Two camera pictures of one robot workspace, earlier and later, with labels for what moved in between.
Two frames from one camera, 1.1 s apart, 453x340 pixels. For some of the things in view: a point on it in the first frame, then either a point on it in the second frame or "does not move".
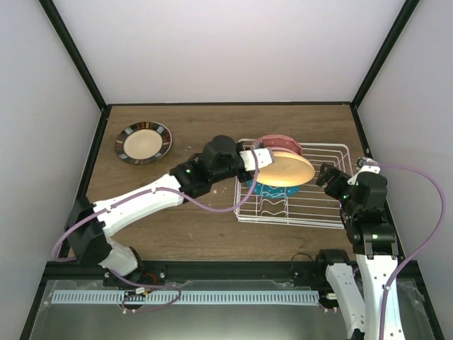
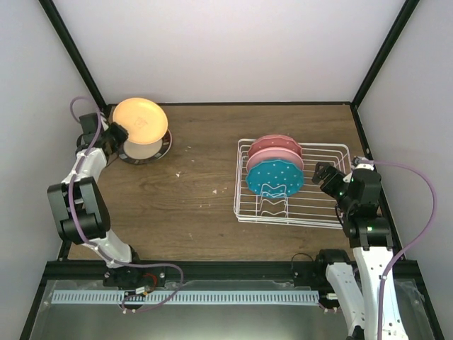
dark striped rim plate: (143, 142) does not move
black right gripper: (340, 176) does not move
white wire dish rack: (309, 206) does not move
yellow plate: (288, 169) → (144, 120)
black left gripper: (248, 176) → (122, 132)
